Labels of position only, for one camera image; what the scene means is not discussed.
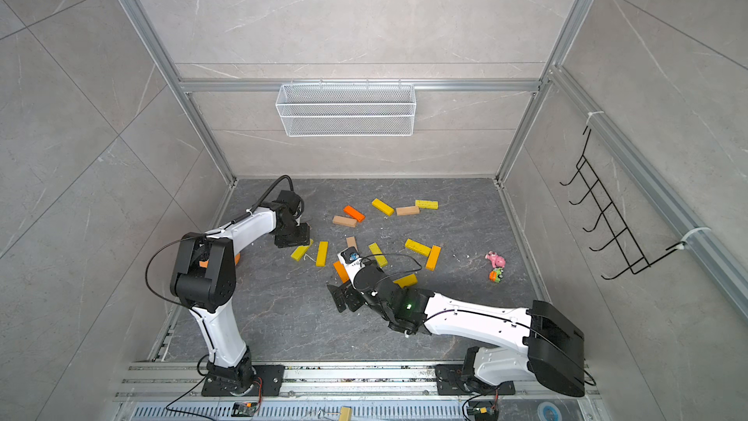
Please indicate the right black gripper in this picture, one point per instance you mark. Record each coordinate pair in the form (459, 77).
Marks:
(351, 292)

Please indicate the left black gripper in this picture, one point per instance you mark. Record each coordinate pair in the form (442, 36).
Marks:
(304, 241)

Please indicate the yellow block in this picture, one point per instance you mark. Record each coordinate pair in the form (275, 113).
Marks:
(419, 248)
(383, 207)
(321, 257)
(407, 281)
(301, 251)

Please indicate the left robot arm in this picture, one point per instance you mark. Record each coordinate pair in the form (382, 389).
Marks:
(204, 278)

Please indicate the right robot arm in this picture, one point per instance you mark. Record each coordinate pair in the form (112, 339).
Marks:
(538, 343)

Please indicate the orange block lower centre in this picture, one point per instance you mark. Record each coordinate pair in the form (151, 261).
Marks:
(340, 272)

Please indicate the orange block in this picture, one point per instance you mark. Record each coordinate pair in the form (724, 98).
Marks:
(353, 213)
(340, 272)

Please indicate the yellow-green block centre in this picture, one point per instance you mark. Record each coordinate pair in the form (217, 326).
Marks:
(378, 255)

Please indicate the yellow-green block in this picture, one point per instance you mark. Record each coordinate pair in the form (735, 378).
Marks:
(427, 205)
(378, 255)

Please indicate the orange block upper centre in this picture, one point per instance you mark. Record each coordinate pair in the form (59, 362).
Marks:
(353, 213)

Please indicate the yellow block bottom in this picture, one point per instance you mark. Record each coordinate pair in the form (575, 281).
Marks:
(407, 281)

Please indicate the orange plush toy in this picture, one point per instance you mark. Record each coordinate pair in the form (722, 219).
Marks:
(203, 263)

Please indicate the yellow block top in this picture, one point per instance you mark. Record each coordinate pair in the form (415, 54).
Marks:
(383, 207)

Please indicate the orange-yellow block right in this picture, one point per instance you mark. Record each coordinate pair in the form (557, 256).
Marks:
(433, 257)

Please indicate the tan block top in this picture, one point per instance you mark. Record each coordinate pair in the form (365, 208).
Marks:
(408, 211)

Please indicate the yellow-green block top right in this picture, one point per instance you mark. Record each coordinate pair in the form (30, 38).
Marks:
(427, 205)

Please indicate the small orange green toy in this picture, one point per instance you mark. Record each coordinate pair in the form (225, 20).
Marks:
(496, 275)

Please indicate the pink pig toy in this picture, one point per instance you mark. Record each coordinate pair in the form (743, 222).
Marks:
(497, 261)

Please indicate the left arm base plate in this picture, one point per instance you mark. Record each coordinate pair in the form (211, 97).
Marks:
(242, 381)

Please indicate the white wire mesh basket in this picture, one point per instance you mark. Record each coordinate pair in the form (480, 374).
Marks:
(347, 109)

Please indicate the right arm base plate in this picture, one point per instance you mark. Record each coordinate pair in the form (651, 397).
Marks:
(460, 379)

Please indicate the aluminium rail frame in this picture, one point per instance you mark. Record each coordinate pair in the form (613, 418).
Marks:
(341, 391)

